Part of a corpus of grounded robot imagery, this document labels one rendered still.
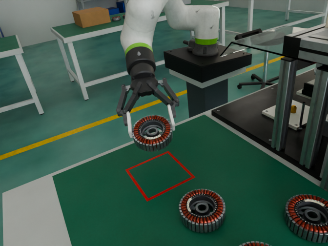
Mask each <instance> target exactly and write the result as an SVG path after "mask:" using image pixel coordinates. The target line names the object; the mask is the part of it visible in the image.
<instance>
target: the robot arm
mask: <svg viewBox="0 0 328 246"><path fill-rule="evenodd" d="M163 9H164V12H165V16H166V19H167V22H168V24H169V26H170V27H171V28H173V29H175V30H190V31H194V33H195V35H194V38H195V39H192V40H190V41H186V40H184V41H183V43H184V44H187V45H188V46H189V47H187V51H192V53H193V54H194V55H196V56H202V57H210V56H215V55H218V54H219V50H218V47H217V39H218V33H219V18H220V9H219V8H218V7H216V6H213V5H184V3H183V1H182V0H126V10H125V19H124V24H123V29H122V32H121V36H120V40H121V45H122V47H123V49H124V53H125V60H126V67H127V72H128V74H129V75H130V76H131V85H127V86H125V84H122V85H121V87H122V92H121V95H120V99H119V102H118V105H117V109H116V112H117V115H118V116H119V117H120V116H123V123H124V125H125V126H128V133H129V136H130V138H133V136H132V124H131V116H130V112H131V110H132V108H133V106H134V105H135V103H136V101H137V100H138V99H139V97H140V96H141V97H144V96H150V95H151V94H153V95H154V96H155V97H157V98H158V99H159V100H161V101H162V102H163V103H164V104H165V105H166V106H167V109H168V114H169V118H170V122H171V125H172V130H173V131H174V130H175V123H174V119H173V118H175V117H176V111H175V107H176V106H179V105H180V103H179V98H178V97H177V96H176V94H175V93H174V92H173V90H172V89H171V87H170V86H169V85H168V83H167V80H166V78H163V79H162V80H157V79H156V77H155V70H156V64H155V59H154V54H153V49H152V42H153V36H154V31H155V27H156V24H157V21H158V18H159V16H160V13H161V11H162V10H163ZM158 85H160V86H161V87H163V88H164V90H165V91H166V93H167V94H168V96H169V97H170V98H171V99H169V98H168V97H167V96H166V95H165V94H163V93H162V92H161V91H160V90H159V89H158V88H157V86H158ZM130 89H131V90H132V91H133V93H132V95H131V97H130V99H129V101H128V102H127V104H126V106H125V107H124V105H125V101H126V98H127V93H128V92H129V90H130Z"/></svg>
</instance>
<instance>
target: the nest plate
mask: <svg viewBox="0 0 328 246"><path fill-rule="evenodd" d="M292 105H296V107H297V109H296V113H290V118H289V125H288V126H289V127H290V128H292V129H294V130H298V128H299V121H300V116H301V110H302V103H300V102H297V101H294V100H292ZM275 107H276V105H275V106H272V107H270V108H268V109H266V110H263V111H262V114H264V115H266V116H268V117H270V118H272V119H274V116H275ZM309 108H310V106H307V105H305V109H304V114H303V120H302V126H301V128H302V127H304V126H306V125H307V121H308V114H309Z"/></svg>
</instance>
